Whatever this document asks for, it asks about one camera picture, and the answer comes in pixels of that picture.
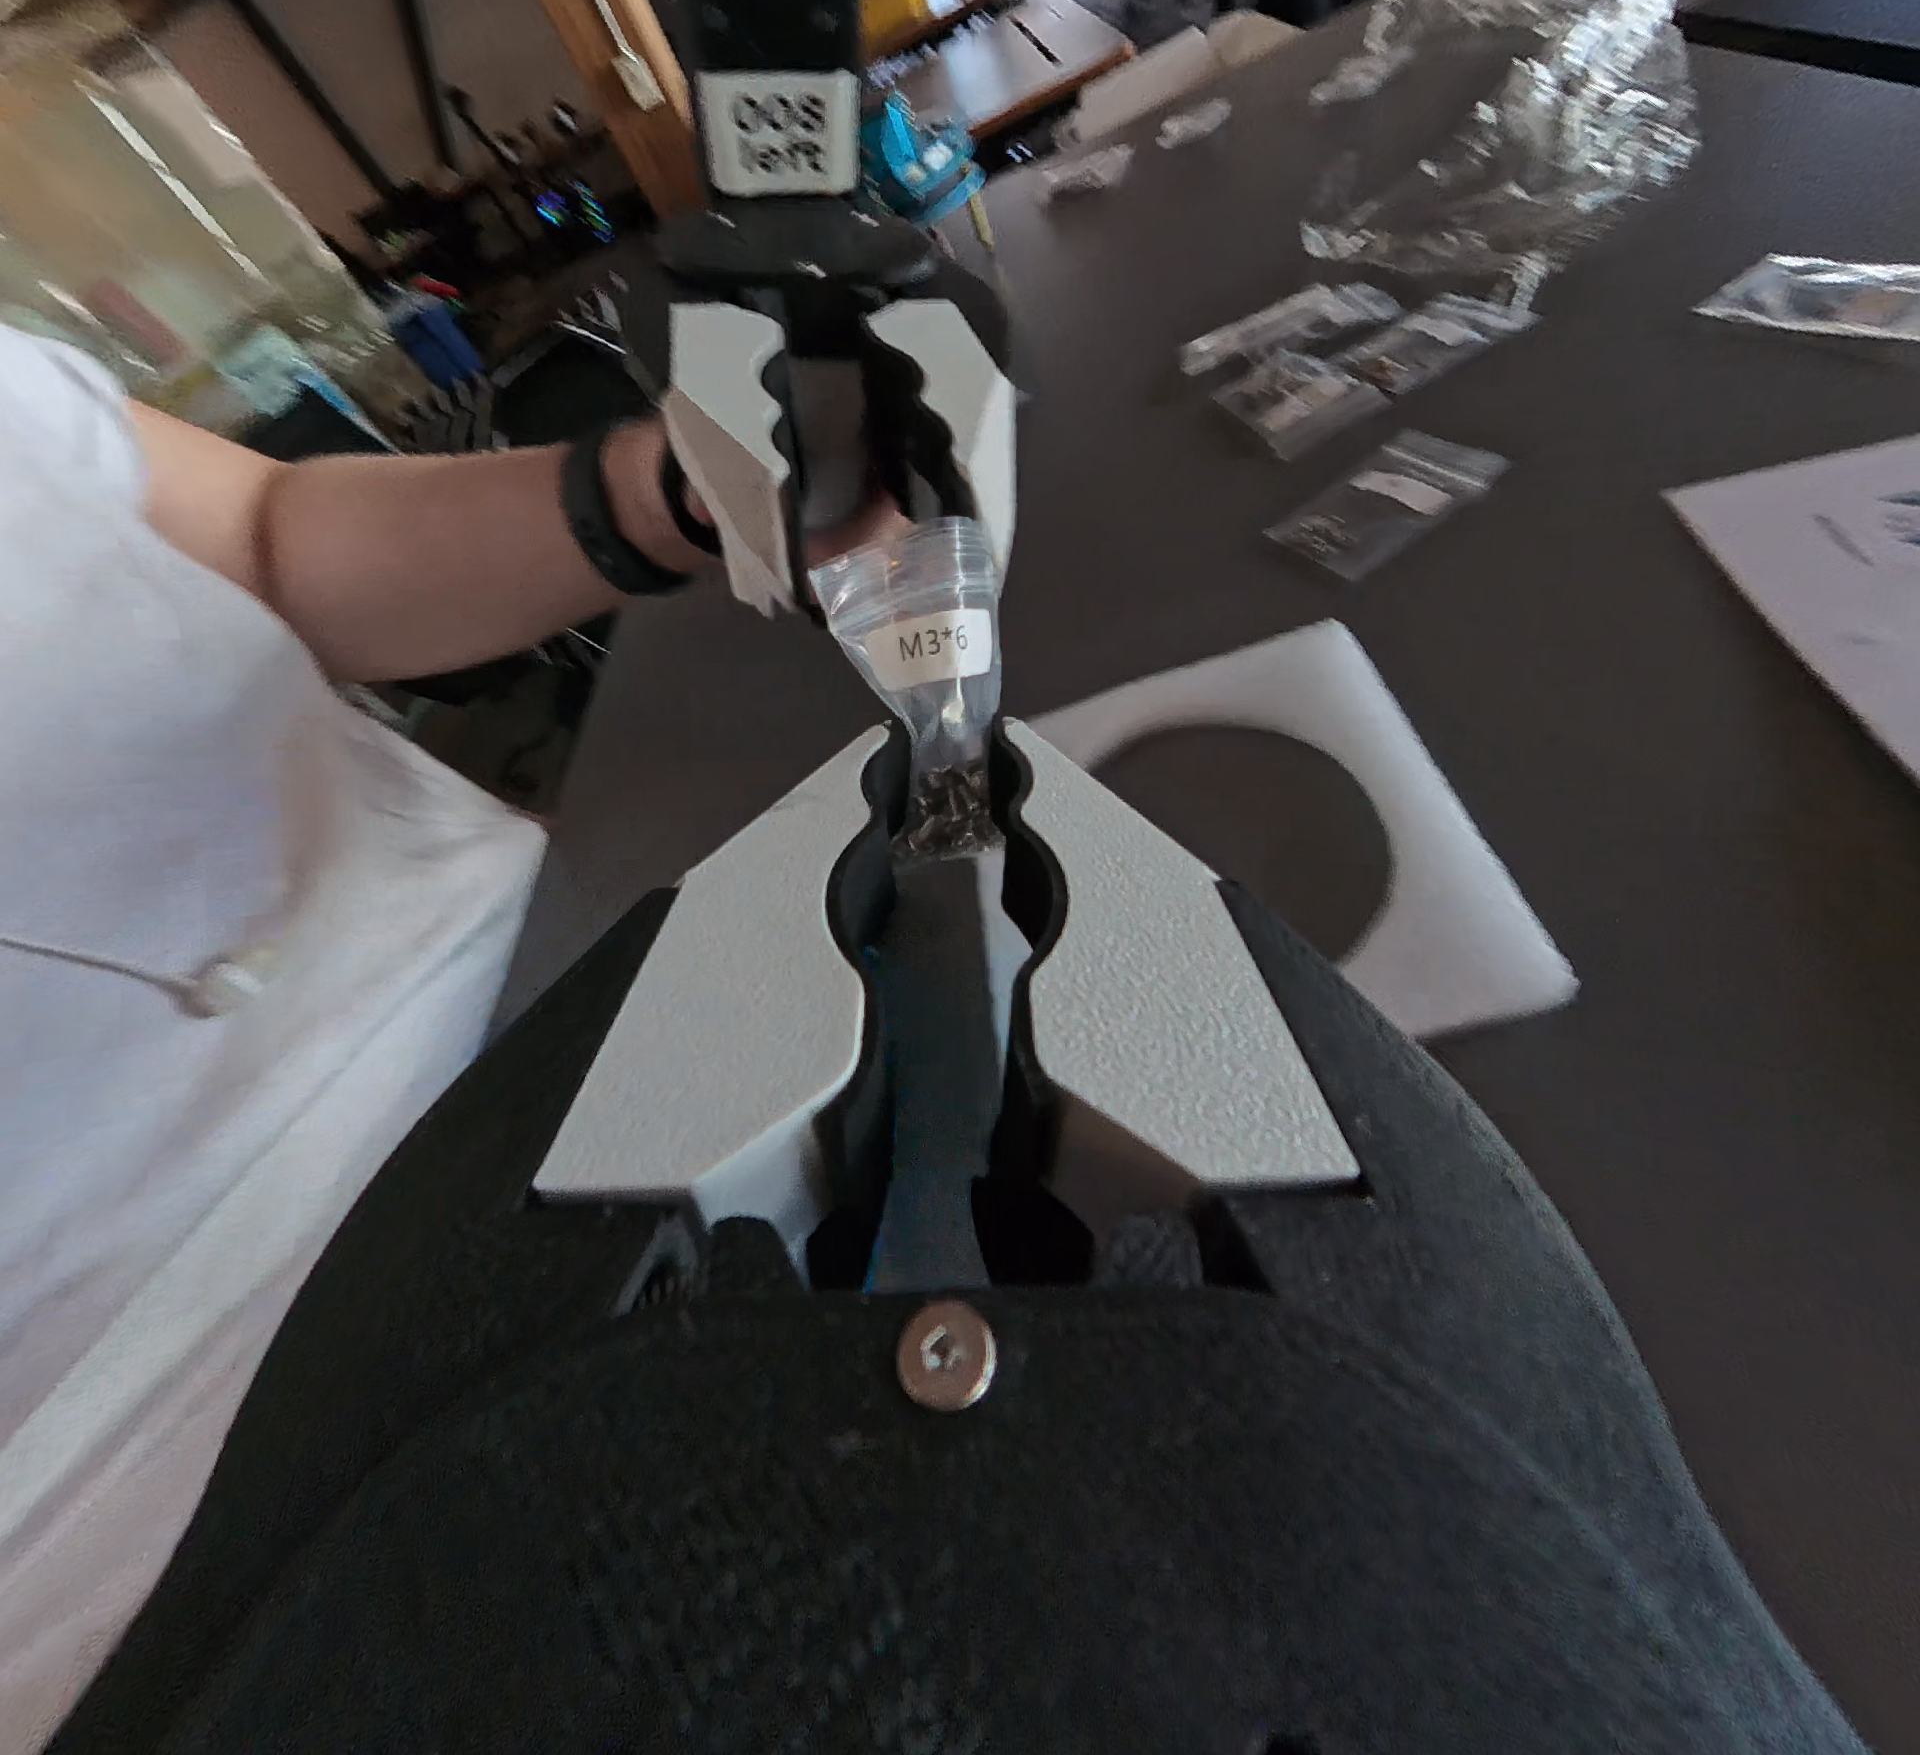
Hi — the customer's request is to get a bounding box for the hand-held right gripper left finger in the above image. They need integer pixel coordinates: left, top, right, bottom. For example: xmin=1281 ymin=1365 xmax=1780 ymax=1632
xmin=533 ymin=720 xmax=918 ymax=1288

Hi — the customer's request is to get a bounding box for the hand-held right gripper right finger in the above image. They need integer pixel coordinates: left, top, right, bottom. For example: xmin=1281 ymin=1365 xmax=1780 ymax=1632
xmin=975 ymin=713 xmax=1378 ymax=1214

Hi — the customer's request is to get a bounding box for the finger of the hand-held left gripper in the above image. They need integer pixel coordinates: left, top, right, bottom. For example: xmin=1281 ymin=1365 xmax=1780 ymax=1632
xmin=663 ymin=303 xmax=804 ymax=619
xmin=869 ymin=297 xmax=1022 ymax=582

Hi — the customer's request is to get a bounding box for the clear bag of silver screws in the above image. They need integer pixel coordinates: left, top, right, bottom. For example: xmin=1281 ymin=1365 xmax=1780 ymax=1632
xmin=804 ymin=517 xmax=1006 ymax=864

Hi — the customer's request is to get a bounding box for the person's left forearm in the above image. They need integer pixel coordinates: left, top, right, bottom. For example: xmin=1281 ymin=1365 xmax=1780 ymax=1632
xmin=128 ymin=398 xmax=678 ymax=683

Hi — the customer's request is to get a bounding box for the dark grey desk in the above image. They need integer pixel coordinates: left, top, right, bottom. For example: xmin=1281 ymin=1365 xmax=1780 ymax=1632
xmin=546 ymin=0 xmax=1920 ymax=1683

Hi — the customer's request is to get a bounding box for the person's left hand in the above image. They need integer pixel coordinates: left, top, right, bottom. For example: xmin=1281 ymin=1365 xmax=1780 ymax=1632
xmin=804 ymin=507 xmax=918 ymax=574

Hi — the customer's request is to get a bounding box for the black wrist band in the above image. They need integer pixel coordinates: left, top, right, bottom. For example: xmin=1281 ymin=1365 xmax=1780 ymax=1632
xmin=559 ymin=424 xmax=714 ymax=596

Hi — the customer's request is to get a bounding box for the blue toy robot assembly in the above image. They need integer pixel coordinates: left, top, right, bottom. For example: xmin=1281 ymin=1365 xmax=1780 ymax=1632
xmin=862 ymin=91 xmax=993 ymax=227

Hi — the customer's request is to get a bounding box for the blue bin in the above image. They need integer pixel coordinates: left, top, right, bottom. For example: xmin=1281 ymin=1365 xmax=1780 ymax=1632
xmin=381 ymin=285 xmax=488 ymax=383

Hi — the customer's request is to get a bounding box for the wooden column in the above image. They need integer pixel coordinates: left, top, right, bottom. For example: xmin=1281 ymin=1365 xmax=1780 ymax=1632
xmin=494 ymin=0 xmax=707 ymax=212

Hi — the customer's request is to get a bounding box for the white flat box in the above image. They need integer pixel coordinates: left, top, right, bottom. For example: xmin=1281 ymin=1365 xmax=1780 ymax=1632
xmin=1073 ymin=21 xmax=1247 ymax=137

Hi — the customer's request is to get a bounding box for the white printed instruction sheet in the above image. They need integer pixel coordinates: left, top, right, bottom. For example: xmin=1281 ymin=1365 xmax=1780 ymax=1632
xmin=1662 ymin=435 xmax=1920 ymax=789

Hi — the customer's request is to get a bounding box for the white foam frame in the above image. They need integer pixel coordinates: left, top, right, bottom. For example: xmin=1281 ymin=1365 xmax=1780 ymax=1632
xmin=1026 ymin=617 xmax=1582 ymax=1044

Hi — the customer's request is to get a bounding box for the white cord with bead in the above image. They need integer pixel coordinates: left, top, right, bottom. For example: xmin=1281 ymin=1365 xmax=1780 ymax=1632
xmin=0 ymin=930 xmax=279 ymax=1023

